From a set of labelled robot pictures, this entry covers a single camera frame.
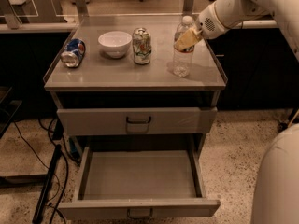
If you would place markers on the grey background cabinet left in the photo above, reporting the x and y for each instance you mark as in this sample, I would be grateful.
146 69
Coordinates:
38 11

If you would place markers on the grey closed top drawer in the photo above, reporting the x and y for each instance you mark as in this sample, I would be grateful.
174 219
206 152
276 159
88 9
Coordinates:
122 121

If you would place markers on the black bar on floor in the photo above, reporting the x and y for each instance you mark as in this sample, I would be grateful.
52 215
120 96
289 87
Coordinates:
38 215

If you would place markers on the clear plastic water bottle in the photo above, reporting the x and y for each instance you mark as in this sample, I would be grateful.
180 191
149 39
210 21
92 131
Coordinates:
182 60

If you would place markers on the white horizontal rail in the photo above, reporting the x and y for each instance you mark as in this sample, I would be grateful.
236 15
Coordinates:
68 27

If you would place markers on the grey drawer cabinet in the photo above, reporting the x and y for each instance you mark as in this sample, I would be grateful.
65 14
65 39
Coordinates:
102 82

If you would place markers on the white ceramic bowl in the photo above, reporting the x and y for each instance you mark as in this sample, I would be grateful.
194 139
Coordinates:
115 44

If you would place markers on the wheeled cart base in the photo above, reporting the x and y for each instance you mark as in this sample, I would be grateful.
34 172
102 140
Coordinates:
293 118

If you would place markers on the grey open middle drawer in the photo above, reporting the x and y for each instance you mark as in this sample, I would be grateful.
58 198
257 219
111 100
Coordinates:
142 184

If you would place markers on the blue pepsi can lying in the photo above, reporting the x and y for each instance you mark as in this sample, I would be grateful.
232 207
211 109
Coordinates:
73 53

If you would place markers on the green white upright soda can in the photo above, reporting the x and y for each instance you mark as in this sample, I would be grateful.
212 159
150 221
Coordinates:
141 45

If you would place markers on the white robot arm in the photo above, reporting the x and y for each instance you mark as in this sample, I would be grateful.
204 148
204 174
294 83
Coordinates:
276 194

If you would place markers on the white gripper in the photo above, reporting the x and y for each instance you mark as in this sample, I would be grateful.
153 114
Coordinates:
207 21

